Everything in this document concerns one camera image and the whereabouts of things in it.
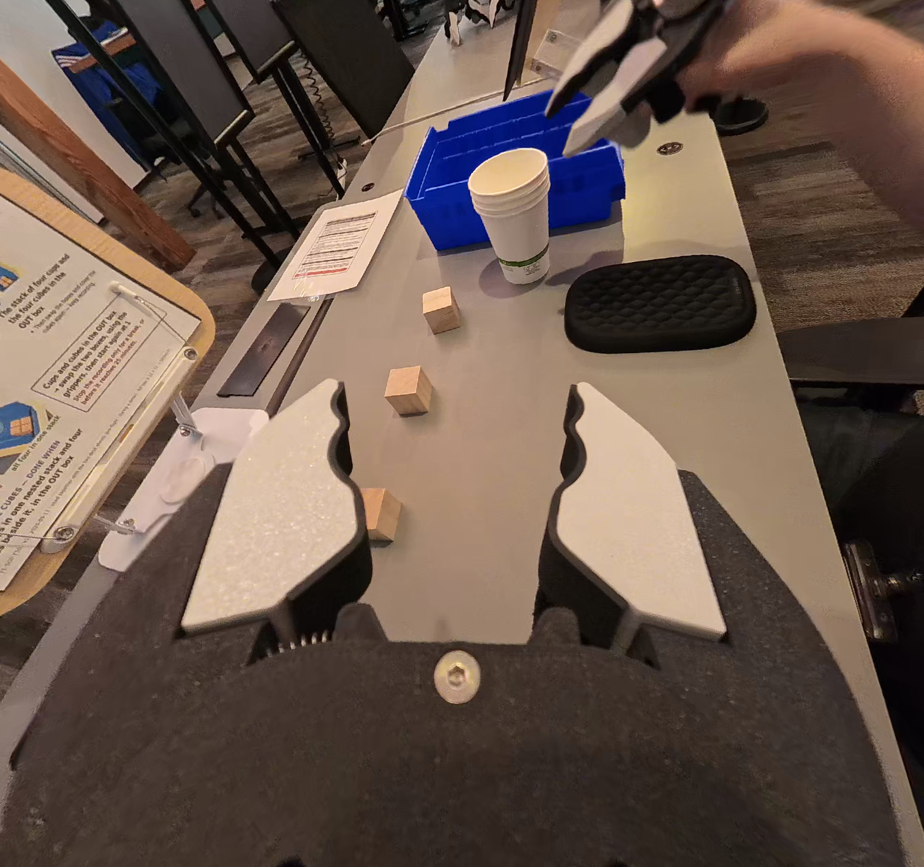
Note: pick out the instruction poster on stand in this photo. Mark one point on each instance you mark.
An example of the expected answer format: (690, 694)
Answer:
(108, 246)

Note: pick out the white display stand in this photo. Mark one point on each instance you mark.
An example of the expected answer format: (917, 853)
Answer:
(216, 434)
(552, 51)

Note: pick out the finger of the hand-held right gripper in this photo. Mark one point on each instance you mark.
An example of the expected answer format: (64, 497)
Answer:
(595, 47)
(621, 91)

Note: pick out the black floor sign stand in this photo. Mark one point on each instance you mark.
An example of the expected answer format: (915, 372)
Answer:
(180, 65)
(238, 0)

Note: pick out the instruction sheet in plastic sleeve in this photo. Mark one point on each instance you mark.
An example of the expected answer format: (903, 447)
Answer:
(336, 246)

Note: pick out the black textured wrist pad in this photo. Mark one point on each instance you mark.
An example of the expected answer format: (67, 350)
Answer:
(660, 304)

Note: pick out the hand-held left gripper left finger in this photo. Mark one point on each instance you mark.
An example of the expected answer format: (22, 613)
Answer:
(281, 520)

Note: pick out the wooden display board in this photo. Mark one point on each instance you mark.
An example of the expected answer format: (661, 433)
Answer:
(530, 0)

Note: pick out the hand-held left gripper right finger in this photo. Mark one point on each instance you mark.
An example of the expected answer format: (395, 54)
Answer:
(628, 527)

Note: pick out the person's right hand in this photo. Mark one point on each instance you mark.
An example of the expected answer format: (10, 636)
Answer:
(758, 44)

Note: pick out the blue plastic bin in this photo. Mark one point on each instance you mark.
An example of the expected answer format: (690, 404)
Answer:
(447, 221)

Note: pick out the wooden support post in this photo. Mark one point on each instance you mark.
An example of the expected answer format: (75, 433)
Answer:
(86, 174)

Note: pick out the blue jacket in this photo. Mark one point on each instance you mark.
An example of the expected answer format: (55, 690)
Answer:
(72, 58)

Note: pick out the black rectangular table plate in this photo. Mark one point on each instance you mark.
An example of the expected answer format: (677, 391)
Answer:
(263, 351)

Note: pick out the wooden cube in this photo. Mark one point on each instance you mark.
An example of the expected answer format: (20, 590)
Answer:
(442, 309)
(381, 513)
(408, 390)

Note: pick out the black chair armrest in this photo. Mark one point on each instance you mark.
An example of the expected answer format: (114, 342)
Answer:
(852, 351)

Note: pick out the person's right forearm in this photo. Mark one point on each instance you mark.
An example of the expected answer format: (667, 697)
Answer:
(881, 109)

